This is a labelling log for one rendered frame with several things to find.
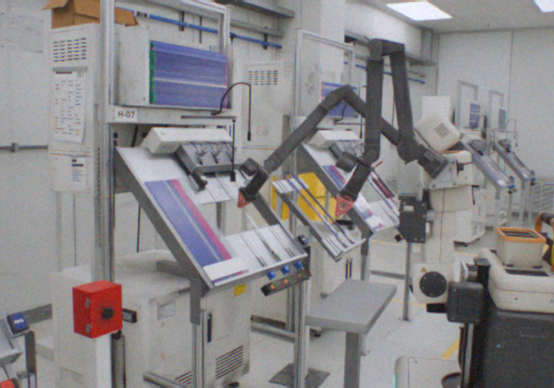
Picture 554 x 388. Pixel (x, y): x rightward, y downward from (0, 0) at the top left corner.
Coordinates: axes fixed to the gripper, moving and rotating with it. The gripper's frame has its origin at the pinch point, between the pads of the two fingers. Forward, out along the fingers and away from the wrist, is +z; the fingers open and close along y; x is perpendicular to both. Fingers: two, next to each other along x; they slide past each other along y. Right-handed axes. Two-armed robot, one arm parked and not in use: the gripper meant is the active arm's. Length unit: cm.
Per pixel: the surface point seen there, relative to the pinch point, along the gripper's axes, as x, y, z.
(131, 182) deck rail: -22, 49, 1
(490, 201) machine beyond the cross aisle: 28, -595, 60
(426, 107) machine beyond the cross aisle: -88, -452, -3
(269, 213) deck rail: 6.1, -19.0, 2.2
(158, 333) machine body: 25, 44, 42
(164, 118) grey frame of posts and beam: -43, 22, -14
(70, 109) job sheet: -69, 49, 3
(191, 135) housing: -36.6, 7.9, -10.2
